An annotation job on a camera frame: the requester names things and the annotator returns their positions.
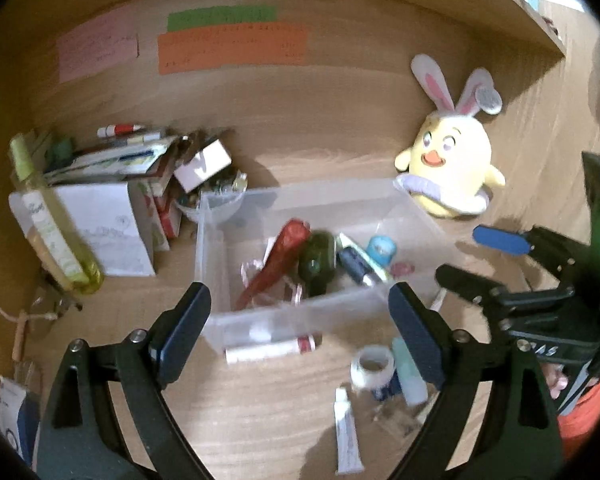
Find red foil pouch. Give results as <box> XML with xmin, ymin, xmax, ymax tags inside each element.
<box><xmin>237</xmin><ymin>218</ymin><xmax>312</xmax><ymax>311</ymax></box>

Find green paper note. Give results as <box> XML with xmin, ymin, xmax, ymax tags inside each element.
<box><xmin>167</xmin><ymin>5</ymin><xmax>278</xmax><ymax>32</ymax></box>

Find red and white marker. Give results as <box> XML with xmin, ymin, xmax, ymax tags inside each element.
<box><xmin>97</xmin><ymin>122</ymin><xmax>146</xmax><ymax>138</ymax></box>

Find small white box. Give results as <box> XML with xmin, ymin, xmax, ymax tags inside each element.
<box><xmin>173</xmin><ymin>138</ymin><xmax>232</xmax><ymax>193</ymax></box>

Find dark blue small packet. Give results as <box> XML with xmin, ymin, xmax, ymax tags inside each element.
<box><xmin>372</xmin><ymin>371</ymin><xmax>402</xmax><ymax>403</ymax></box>

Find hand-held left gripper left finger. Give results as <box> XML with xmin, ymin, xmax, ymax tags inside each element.
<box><xmin>35</xmin><ymin>281</ymin><xmax>213</xmax><ymax>480</ymax></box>

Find pink paper note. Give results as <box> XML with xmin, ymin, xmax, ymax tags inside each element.
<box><xmin>57</xmin><ymin>10</ymin><xmax>140</xmax><ymax>83</ymax></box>

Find white ointment tube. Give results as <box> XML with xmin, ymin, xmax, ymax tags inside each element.
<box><xmin>333</xmin><ymin>387</ymin><xmax>363</xmax><ymax>475</ymax></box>

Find green spray bottle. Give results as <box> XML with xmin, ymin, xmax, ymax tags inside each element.
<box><xmin>9</xmin><ymin>132</ymin><xmax>103</xmax><ymax>295</ymax></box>

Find yellow chick plush toy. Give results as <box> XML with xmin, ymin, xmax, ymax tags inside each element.
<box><xmin>394</xmin><ymin>54</ymin><xmax>507</xmax><ymax>219</ymax></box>

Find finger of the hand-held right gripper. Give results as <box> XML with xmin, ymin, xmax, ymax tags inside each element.
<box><xmin>434</xmin><ymin>263</ymin><xmax>557</xmax><ymax>321</ymax></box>
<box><xmin>472</xmin><ymin>224</ymin><xmax>594</xmax><ymax>296</ymax></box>

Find blue and white box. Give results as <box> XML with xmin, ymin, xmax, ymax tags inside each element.
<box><xmin>0</xmin><ymin>376</ymin><xmax>42</xmax><ymax>466</ymax></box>

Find clear plastic storage box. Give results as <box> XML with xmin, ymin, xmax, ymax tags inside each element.
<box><xmin>195</xmin><ymin>177</ymin><xmax>453</xmax><ymax>356</ymax></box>

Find dark blue tube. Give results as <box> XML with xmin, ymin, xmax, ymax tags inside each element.
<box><xmin>336</xmin><ymin>245</ymin><xmax>381</xmax><ymax>287</ymax></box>

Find wooden shelf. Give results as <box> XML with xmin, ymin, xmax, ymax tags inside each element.
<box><xmin>0</xmin><ymin>0</ymin><xmax>567</xmax><ymax>58</ymax></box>

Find person's right hand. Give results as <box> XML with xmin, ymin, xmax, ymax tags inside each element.
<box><xmin>542</xmin><ymin>362</ymin><xmax>569</xmax><ymax>402</ymax></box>

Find eyeglasses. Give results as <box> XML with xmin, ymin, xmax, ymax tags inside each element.
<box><xmin>30</xmin><ymin>280</ymin><xmax>83</xmax><ymax>338</ymax></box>

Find stack of booklets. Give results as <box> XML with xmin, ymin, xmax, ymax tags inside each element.
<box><xmin>45</xmin><ymin>132</ymin><xmax>181</xmax><ymax>183</ymax></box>

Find white paper box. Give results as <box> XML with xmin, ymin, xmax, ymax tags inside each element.
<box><xmin>8</xmin><ymin>181</ymin><xmax>157</xmax><ymax>277</ymax></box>

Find person's right forearm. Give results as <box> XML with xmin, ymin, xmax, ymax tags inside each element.
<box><xmin>557</xmin><ymin>360</ymin><xmax>600</xmax><ymax>463</ymax></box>

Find orange paper note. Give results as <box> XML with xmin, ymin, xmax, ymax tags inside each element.
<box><xmin>156</xmin><ymin>22</ymin><xmax>309</xmax><ymax>76</ymax></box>

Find wooden peg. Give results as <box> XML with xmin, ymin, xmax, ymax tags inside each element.
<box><xmin>12</xmin><ymin>311</ymin><xmax>28</xmax><ymax>361</ymax></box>

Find white cable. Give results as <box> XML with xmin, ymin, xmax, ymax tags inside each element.
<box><xmin>0</xmin><ymin>290</ymin><xmax>58</xmax><ymax>326</ymax></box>

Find white bowl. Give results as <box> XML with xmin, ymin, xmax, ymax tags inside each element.
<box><xmin>175</xmin><ymin>187</ymin><xmax>246</xmax><ymax>223</ymax></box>

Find slim mint green pen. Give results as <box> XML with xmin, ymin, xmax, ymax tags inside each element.
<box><xmin>337</xmin><ymin>232</ymin><xmax>393</xmax><ymax>283</ymax></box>

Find dark green bottle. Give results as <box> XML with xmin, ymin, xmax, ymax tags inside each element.
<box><xmin>297</xmin><ymin>231</ymin><xmax>338</xmax><ymax>297</ymax></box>

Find white tape roll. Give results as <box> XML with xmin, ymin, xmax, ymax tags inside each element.
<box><xmin>350</xmin><ymin>345</ymin><xmax>396</xmax><ymax>390</ymax></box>

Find white tube with red cap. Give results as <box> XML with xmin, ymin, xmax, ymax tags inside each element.
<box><xmin>225</xmin><ymin>332</ymin><xmax>323</xmax><ymax>365</ymax></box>

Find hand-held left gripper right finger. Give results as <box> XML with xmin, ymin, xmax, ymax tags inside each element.
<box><xmin>387</xmin><ymin>281</ymin><xmax>566</xmax><ymax>480</ymax></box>

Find pale aqua tube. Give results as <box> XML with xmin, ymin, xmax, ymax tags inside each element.
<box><xmin>392</xmin><ymin>337</ymin><xmax>429</xmax><ymax>407</ymax></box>

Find teal tape roll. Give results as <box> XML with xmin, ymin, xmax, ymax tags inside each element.
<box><xmin>367</xmin><ymin>235</ymin><xmax>398</xmax><ymax>267</ymax></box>

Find yellow stick tube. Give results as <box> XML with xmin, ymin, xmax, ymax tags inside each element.
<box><xmin>27</xmin><ymin>227</ymin><xmax>73</xmax><ymax>291</ymax></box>

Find red fruit print box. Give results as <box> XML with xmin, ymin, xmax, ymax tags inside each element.
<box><xmin>142</xmin><ymin>180</ymin><xmax>183</xmax><ymax>251</ymax></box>

